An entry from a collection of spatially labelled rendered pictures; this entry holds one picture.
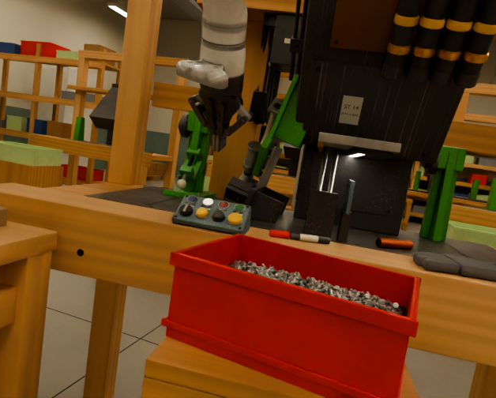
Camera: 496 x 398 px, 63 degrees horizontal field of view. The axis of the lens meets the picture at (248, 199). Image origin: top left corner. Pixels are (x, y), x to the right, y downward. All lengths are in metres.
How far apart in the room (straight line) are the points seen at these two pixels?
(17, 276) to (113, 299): 0.80
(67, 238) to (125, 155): 0.66
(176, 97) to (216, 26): 0.95
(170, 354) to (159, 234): 0.35
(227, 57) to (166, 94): 0.95
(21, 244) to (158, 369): 0.41
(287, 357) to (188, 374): 0.12
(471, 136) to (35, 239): 1.32
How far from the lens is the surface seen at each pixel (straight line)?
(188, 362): 0.55
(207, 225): 0.83
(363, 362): 0.51
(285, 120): 1.03
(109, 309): 1.69
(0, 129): 7.61
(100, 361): 1.79
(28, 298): 0.92
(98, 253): 0.93
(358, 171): 1.18
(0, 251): 0.82
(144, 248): 0.88
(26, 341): 0.96
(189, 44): 12.91
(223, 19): 0.65
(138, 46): 1.58
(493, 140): 1.58
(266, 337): 0.53
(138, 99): 1.55
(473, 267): 0.88
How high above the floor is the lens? 1.07
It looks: 7 degrees down
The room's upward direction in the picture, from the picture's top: 9 degrees clockwise
